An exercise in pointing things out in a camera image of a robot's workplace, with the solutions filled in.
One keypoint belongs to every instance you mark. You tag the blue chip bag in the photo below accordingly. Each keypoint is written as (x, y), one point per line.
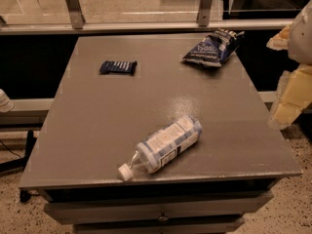
(215, 49)

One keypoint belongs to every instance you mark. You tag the dark blue snack bar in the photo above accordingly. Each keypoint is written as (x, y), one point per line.
(118, 67)

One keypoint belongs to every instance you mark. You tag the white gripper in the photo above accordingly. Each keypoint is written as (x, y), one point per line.
(301, 38)

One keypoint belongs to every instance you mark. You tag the blue label plastic bottle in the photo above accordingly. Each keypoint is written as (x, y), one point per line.
(159, 149)

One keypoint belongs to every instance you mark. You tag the left metal rail bracket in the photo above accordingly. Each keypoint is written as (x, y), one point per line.
(75, 13)

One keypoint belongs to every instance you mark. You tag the black stand with cable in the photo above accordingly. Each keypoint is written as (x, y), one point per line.
(21, 162)

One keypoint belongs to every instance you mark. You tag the grey drawer cabinet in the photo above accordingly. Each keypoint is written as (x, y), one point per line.
(96, 121)

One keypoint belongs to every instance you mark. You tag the metal rail bracket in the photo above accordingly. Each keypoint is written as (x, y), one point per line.
(204, 12)
(75, 13)

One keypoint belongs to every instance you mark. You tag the right metal rail bracket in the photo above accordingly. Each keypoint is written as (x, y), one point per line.
(204, 12)

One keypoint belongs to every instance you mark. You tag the white cylinder at left edge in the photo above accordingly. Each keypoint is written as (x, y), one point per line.
(6, 104)

